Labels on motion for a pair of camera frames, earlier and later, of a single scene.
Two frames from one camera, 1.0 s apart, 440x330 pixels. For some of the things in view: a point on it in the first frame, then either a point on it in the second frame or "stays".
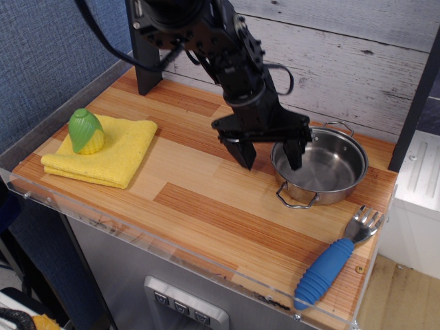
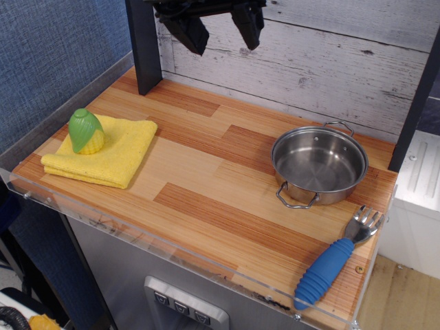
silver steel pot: [333, 163] stays
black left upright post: [146, 46] stays
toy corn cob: [86, 132] stays
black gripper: [261, 119] to [174, 8]
